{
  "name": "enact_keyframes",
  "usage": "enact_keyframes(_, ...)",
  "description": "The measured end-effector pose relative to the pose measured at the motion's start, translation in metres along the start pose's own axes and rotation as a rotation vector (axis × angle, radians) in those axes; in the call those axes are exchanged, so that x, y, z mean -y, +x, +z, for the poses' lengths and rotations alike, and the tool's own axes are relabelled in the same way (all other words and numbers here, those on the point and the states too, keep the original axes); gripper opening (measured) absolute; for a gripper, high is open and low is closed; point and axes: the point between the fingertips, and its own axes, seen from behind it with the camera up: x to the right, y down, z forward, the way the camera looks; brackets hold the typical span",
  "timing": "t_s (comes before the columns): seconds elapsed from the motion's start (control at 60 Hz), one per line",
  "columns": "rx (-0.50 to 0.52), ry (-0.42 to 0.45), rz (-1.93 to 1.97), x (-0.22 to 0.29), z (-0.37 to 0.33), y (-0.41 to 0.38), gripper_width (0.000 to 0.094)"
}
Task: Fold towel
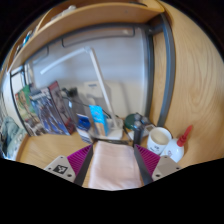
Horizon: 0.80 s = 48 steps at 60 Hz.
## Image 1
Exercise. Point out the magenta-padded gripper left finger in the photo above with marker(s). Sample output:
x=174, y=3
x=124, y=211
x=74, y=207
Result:
x=79, y=160

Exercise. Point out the pale pink towel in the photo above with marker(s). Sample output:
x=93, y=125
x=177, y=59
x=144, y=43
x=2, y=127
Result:
x=115, y=165

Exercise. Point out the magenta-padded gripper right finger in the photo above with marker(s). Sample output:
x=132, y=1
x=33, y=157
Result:
x=148, y=160

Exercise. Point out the grey metal desk frame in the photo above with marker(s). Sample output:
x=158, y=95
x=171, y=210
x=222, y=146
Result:
x=169, y=66

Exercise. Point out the small blue box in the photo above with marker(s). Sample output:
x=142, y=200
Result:
x=83, y=126

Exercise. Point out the white box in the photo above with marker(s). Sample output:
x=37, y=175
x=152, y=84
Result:
x=91, y=89

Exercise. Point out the white mug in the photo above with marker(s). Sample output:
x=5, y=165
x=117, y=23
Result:
x=158, y=140

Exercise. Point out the bed with bedding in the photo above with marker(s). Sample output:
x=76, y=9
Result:
x=10, y=136

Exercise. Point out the light blue card package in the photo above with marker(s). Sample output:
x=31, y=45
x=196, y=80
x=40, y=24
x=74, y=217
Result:
x=98, y=120

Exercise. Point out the grey translucent water bottle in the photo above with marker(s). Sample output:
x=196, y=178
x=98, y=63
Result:
x=79, y=110

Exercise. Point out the wooden shelf unit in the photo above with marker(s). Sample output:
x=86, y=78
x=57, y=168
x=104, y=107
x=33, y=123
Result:
x=93, y=15

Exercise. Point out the white desk lamp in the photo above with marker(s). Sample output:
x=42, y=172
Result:
x=100, y=80

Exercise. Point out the green round tin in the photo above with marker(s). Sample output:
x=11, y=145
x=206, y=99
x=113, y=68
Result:
x=131, y=120

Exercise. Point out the blue robot model kit box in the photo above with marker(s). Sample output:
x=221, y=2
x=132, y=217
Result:
x=48, y=113

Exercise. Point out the white red-pump lotion bottle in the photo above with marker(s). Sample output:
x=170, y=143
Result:
x=175, y=150

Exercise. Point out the green toy figure box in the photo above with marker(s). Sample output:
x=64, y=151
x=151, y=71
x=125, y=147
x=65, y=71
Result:
x=24, y=106

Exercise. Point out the black cylindrical device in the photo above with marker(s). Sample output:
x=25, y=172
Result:
x=137, y=135

